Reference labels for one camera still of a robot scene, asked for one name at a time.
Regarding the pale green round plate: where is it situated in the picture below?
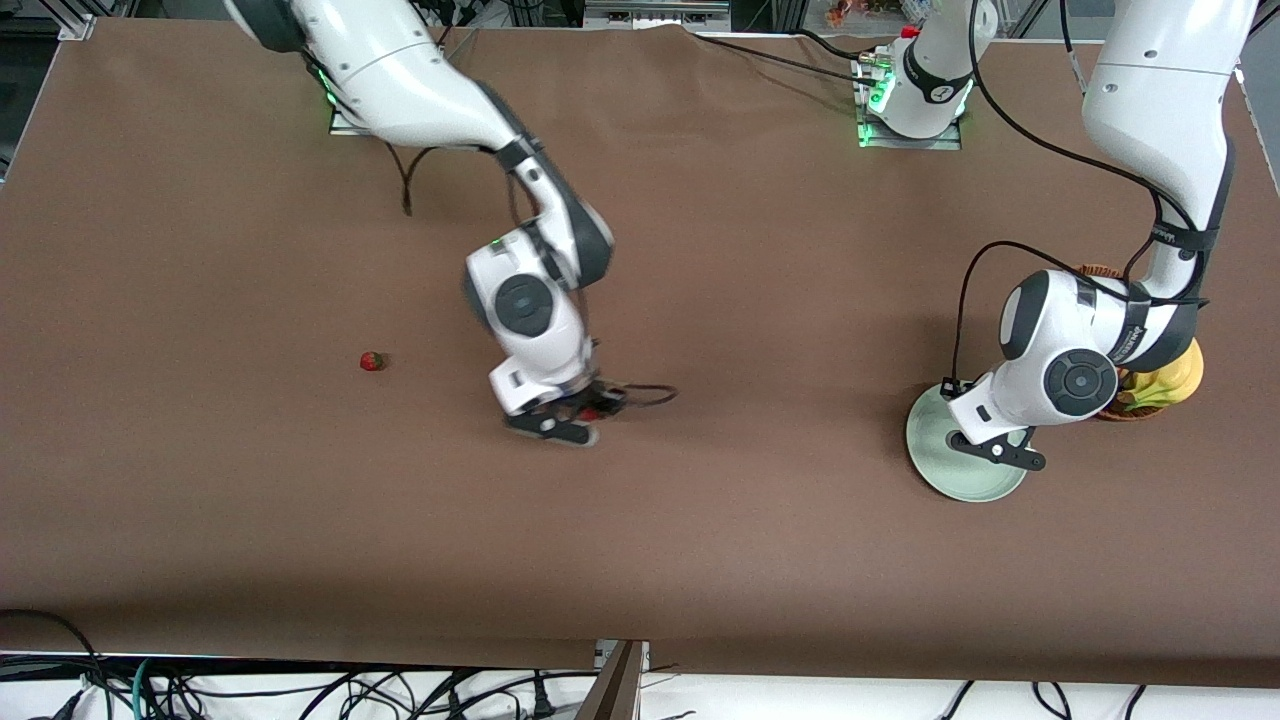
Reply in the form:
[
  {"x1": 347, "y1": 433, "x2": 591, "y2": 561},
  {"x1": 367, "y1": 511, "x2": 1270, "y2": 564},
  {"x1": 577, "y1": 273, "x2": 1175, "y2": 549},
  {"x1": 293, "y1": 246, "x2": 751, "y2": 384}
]
[{"x1": 905, "y1": 385, "x2": 1032, "y2": 503}]

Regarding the brown table cover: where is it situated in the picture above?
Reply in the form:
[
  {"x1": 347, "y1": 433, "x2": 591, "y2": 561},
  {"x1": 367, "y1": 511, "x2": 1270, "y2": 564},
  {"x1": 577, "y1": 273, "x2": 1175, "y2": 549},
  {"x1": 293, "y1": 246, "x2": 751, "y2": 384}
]
[{"x1": 0, "y1": 18, "x2": 1280, "y2": 689}]

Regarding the colourful toy pile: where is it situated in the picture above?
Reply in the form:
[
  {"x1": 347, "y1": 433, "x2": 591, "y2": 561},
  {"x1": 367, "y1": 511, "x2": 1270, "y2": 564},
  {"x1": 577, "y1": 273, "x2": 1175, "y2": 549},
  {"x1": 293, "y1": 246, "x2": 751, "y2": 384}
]
[{"x1": 825, "y1": 0, "x2": 906, "y2": 28}]

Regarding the brown wicker basket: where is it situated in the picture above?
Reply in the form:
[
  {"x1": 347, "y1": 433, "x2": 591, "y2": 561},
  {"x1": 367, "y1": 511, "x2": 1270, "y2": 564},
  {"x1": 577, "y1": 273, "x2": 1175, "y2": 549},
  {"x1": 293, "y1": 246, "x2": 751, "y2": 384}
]
[{"x1": 1078, "y1": 263, "x2": 1171, "y2": 422}]

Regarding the large yellow banana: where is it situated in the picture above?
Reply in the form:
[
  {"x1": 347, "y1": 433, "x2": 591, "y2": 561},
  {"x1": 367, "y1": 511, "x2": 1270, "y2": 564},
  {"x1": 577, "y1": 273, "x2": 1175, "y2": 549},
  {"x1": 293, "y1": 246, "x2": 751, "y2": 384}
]
[{"x1": 1118, "y1": 338, "x2": 1205, "y2": 413}]

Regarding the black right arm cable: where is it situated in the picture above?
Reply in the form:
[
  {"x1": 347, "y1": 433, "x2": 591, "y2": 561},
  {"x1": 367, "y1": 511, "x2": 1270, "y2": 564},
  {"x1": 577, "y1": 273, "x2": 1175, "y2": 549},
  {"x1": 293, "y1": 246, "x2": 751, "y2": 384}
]
[{"x1": 385, "y1": 140, "x2": 679, "y2": 409}]

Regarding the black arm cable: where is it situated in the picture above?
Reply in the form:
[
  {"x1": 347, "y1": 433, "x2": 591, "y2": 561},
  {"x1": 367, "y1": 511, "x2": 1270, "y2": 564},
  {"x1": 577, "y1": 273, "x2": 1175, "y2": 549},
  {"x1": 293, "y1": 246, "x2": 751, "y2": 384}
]
[
  {"x1": 385, "y1": 140, "x2": 679, "y2": 409},
  {"x1": 940, "y1": 0, "x2": 1206, "y2": 396}
]

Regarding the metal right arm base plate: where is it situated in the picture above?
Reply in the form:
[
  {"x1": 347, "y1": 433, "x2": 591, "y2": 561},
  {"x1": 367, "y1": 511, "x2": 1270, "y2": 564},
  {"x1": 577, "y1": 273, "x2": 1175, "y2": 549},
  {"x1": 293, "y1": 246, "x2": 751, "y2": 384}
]
[{"x1": 328, "y1": 100, "x2": 381, "y2": 136}]

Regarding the long black table cable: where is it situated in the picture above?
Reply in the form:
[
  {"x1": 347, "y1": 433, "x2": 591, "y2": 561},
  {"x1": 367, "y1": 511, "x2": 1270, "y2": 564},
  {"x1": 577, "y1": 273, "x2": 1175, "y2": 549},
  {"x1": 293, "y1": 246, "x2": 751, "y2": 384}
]
[{"x1": 685, "y1": 30, "x2": 881, "y2": 89}]

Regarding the grey metal rail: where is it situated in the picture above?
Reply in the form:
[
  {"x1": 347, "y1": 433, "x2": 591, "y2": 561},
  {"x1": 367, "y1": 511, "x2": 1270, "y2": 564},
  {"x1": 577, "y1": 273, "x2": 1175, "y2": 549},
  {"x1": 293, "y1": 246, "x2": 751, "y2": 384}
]
[{"x1": 582, "y1": 0, "x2": 734, "y2": 31}]

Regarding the short black table cable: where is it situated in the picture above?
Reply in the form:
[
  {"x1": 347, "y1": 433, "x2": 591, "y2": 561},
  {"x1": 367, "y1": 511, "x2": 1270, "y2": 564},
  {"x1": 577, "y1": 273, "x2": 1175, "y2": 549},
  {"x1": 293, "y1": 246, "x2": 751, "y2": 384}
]
[{"x1": 795, "y1": 28, "x2": 876, "y2": 61}]

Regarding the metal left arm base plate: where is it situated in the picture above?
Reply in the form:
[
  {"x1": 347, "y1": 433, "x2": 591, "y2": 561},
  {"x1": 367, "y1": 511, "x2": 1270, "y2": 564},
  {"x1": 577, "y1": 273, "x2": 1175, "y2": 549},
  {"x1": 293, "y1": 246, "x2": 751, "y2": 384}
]
[{"x1": 855, "y1": 50, "x2": 963, "y2": 151}]

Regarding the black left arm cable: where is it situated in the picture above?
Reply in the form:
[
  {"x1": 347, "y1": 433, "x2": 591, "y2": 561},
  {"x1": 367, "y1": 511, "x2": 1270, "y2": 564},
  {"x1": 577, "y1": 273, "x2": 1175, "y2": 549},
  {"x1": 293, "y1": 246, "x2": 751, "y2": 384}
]
[{"x1": 940, "y1": 0, "x2": 1206, "y2": 396}]

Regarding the black looped floor cable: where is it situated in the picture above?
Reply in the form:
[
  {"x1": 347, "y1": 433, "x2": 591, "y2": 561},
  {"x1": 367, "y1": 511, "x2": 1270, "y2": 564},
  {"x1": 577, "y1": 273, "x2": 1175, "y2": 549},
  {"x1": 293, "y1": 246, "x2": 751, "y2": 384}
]
[{"x1": 0, "y1": 610, "x2": 113, "y2": 720}]

